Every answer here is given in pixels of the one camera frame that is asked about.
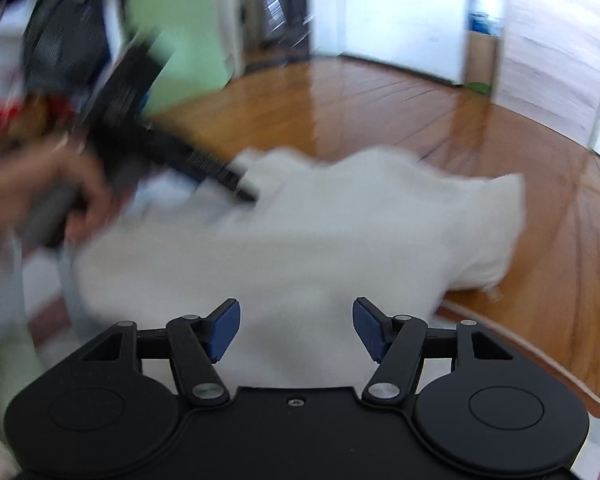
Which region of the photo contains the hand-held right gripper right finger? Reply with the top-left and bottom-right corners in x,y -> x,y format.
351,296 -> 516,406

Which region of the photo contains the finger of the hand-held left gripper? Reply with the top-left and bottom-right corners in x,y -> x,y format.
149,129 -> 262,205

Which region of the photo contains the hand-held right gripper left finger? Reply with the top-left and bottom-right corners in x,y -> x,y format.
80,297 -> 242,408

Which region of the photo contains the white fleece garment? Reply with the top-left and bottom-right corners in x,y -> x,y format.
72,144 -> 527,391

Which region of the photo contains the person's left hand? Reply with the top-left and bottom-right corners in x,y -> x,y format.
0,141 -> 115,247

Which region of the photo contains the dark blurred object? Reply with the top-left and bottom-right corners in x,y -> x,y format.
20,0 -> 116,96

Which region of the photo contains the dark glass door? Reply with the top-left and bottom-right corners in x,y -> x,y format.
240,0 -> 313,58

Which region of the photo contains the checked rug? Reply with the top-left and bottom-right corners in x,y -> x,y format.
0,180 -> 600,480

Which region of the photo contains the white door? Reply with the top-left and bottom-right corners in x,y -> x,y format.
307,0 -> 470,87

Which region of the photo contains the cardboard box with blue label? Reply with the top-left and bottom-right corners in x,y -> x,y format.
466,7 -> 502,86

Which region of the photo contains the light wood side cabinet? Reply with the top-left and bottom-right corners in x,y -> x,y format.
492,0 -> 600,150

